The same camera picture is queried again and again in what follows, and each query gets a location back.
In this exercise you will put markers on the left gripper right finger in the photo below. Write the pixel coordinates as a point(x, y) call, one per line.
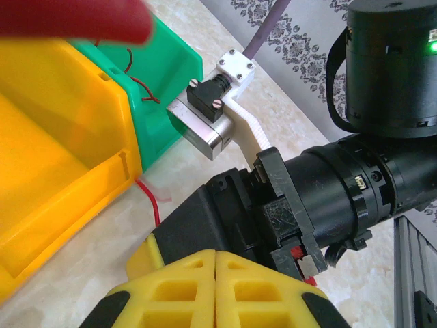
point(259, 297)

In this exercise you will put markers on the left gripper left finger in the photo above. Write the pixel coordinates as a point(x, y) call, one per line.
point(177, 294)

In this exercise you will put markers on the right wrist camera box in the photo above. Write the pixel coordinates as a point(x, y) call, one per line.
point(205, 133)

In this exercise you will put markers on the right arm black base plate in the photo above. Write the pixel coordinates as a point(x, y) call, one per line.
point(426, 307)

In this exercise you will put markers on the aluminium base rail beam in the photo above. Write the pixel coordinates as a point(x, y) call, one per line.
point(409, 259)

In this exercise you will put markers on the green plastic bin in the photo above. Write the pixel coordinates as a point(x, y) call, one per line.
point(160, 61)

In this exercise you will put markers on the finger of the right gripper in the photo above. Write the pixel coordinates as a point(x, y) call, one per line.
point(191, 222)

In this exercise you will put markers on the yellow plastic bin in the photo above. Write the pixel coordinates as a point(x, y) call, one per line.
point(51, 143)

